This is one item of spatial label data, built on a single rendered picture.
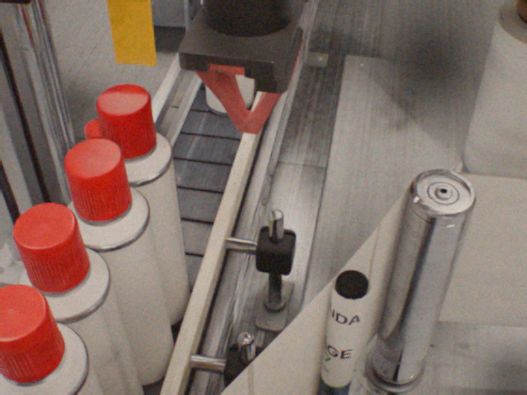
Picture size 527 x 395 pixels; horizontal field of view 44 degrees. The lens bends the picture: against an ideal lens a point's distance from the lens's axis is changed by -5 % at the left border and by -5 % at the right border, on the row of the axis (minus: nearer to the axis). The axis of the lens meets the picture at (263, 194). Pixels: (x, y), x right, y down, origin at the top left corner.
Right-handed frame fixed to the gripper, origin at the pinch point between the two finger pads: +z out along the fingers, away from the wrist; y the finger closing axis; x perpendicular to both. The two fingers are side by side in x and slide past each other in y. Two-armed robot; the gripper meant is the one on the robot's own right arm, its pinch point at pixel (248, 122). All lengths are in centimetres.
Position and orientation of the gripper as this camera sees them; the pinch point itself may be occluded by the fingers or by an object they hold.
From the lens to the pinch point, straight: 49.6
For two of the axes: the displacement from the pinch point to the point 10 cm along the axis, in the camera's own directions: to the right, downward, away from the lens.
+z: -0.1, 7.0, 7.2
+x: -9.8, -1.5, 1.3
